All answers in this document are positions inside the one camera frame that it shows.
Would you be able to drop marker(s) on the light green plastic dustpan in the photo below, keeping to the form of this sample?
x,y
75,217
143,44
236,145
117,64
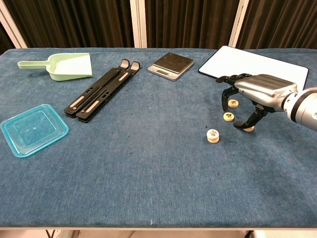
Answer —
x,y
67,67

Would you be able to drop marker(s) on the silver digital kitchen scale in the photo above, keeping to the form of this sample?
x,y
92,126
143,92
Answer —
x,y
173,62

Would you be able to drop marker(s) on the clear turquoise plastic tray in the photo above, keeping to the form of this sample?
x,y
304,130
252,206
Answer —
x,y
34,129

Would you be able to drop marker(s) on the white board with black edge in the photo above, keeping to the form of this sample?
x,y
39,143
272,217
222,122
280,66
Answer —
x,y
247,62

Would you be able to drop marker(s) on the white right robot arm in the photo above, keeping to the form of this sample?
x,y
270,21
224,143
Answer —
x,y
302,109

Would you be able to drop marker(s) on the black folding laptop stand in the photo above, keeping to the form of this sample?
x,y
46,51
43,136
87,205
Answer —
x,y
99,94

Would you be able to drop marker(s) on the blue fabric tablecloth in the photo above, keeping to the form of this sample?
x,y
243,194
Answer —
x,y
158,161

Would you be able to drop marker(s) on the black pleated curtain panel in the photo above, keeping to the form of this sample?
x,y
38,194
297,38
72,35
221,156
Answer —
x,y
3,39
284,22
74,22
190,22

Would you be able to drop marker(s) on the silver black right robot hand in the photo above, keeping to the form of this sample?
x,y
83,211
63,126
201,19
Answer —
x,y
262,89

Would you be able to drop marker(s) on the white partition frame post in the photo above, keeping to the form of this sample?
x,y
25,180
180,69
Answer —
x,y
239,24
11,27
138,24

